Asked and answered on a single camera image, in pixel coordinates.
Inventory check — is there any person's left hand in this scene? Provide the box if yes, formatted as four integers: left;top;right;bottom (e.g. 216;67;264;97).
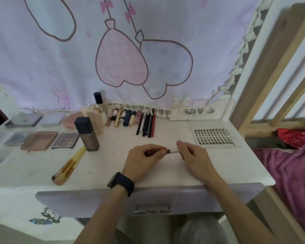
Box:
121;143;167;183

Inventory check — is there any person's right hand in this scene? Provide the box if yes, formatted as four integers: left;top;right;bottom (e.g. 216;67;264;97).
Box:
176;140;223;187

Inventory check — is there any brown pencil white cap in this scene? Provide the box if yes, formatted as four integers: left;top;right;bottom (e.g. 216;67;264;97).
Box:
145;147;180;155

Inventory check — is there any false eyelash tray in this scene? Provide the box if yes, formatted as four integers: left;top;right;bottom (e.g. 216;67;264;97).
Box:
191;127;242;148

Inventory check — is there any long black makeup pencil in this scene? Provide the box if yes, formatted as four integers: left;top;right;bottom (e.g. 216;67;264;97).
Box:
142;114;150;137

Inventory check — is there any short black makeup pencil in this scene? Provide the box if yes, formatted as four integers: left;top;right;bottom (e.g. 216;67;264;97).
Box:
147;108;154;138

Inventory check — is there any navy cosmetic tube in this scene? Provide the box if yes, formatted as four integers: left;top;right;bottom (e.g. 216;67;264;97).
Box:
123;110;133;127

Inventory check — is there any pink concealer tube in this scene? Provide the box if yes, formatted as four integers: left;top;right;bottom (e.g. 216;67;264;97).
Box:
106;108;114;127

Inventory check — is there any dark square foundation bottle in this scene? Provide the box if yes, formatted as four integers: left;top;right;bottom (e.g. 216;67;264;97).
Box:
74;117;100;152

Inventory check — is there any purple drawer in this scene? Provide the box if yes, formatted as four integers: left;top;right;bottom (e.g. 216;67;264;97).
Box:
35;183;265;219

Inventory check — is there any pink rounded compact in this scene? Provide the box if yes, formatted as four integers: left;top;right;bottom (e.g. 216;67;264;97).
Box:
63;113;84;129

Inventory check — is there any small grey square palette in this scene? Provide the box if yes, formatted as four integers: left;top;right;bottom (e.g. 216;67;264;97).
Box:
38;113;66;127

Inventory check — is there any brown blush palette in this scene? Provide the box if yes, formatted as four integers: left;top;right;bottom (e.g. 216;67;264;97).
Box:
20;131;59;152

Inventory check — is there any silver square palette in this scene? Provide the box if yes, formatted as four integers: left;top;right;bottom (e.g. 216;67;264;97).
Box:
4;131;33;147

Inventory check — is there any person's left forearm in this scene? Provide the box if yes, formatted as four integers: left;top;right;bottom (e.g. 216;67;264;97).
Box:
74;185;134;244

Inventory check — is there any person's right forearm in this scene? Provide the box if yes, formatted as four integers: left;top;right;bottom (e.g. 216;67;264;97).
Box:
206;178;280;244

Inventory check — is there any white dressing table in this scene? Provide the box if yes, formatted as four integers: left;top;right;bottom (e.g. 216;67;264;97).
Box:
0;0;276;244

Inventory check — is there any black smartwatch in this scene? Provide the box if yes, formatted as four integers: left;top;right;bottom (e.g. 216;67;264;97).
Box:
107;172;135;197

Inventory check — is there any purple bed sheet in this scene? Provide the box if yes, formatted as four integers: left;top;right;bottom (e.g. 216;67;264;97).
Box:
253;148;305;242

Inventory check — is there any red floral pillow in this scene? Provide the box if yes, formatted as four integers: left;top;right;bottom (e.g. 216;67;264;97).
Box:
277;128;305;155

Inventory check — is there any pink cartoon cloth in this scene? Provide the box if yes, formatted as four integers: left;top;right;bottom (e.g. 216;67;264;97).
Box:
0;0;272;115

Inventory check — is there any silver drawer handle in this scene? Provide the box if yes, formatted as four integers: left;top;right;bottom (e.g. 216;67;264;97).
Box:
133;204;172;214

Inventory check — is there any wooden bed frame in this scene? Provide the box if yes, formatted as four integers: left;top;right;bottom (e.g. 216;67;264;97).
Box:
230;2;305;244

